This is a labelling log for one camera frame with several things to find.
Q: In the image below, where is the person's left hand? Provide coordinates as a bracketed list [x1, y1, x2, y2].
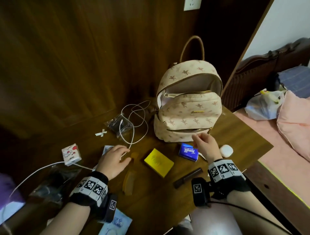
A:
[96, 145, 132, 181]

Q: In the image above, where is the person's right hand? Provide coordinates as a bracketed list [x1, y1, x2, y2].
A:
[191, 132, 223, 165]

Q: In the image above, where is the blue pocket tissue pack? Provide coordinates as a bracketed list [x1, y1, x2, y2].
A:
[178, 143, 200, 162]

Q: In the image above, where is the wooden comb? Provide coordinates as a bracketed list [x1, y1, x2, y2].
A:
[122, 152, 140, 196]

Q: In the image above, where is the beige horse-print backpack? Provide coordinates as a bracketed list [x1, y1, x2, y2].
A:
[153, 35, 224, 143]

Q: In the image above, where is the yellow box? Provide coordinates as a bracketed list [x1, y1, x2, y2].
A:
[144, 148, 175, 179]

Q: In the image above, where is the person's left forearm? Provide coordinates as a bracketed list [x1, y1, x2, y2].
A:
[40, 202, 91, 235]

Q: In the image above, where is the person's right forearm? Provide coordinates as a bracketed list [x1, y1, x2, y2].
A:
[226, 190, 292, 235]

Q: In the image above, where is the person's leg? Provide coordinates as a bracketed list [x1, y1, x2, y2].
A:
[190, 204, 243, 235]

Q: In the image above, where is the white earbuds case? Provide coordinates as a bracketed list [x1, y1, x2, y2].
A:
[219, 144, 234, 158]

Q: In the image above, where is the right marker wristband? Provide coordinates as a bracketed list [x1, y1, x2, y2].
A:
[207, 158, 251, 200]

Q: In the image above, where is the marker wristband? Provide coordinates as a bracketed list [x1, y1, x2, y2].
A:
[207, 158, 251, 200]
[69, 170, 109, 208]

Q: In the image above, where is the left marker wristband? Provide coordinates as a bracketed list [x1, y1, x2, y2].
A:
[69, 170, 109, 208]

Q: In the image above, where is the black stick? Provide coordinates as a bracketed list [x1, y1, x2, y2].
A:
[172, 167, 203, 189]

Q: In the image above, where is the clear bag with dark contents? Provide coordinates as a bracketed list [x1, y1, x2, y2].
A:
[104, 113, 134, 139]

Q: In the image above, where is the white red-print box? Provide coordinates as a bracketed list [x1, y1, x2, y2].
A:
[61, 143, 82, 167]

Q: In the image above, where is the white plastic bag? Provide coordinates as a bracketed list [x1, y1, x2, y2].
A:
[244, 88, 287, 121]

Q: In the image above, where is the dark wooden bed headboard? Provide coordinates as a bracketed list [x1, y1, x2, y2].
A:
[221, 37, 310, 113]

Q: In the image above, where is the pink quilt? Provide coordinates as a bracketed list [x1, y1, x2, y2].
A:
[276, 90, 310, 162]

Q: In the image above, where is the blue plaid pillow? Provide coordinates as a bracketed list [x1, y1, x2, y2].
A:
[277, 65, 310, 99]

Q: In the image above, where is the thin white charger cable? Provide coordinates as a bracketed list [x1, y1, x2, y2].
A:
[0, 161, 94, 235]

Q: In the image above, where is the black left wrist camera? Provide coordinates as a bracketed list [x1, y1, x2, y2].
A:
[97, 192, 119, 224]

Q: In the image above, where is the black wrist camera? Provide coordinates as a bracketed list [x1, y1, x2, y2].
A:
[191, 177, 213, 208]
[97, 192, 119, 224]

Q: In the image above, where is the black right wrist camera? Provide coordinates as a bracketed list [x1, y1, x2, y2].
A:
[191, 177, 213, 208]

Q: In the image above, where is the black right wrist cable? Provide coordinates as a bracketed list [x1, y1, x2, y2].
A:
[209, 199, 291, 235]

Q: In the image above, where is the brown wooden bed rail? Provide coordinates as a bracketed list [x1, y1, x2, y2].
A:
[242, 161, 310, 235]

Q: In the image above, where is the white wall socket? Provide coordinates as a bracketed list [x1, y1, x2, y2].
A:
[183, 0, 202, 11]

